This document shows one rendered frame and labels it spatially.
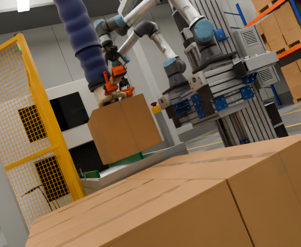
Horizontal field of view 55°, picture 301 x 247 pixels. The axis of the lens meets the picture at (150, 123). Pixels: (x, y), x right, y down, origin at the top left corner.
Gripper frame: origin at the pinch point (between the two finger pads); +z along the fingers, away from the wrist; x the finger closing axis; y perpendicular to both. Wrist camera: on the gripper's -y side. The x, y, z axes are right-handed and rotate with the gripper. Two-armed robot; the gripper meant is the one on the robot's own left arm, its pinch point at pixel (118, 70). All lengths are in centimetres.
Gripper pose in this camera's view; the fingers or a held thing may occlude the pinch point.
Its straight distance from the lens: 185.9
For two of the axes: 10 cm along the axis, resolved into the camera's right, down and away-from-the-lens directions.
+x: -8.9, 3.3, -3.1
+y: -2.8, 1.6, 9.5
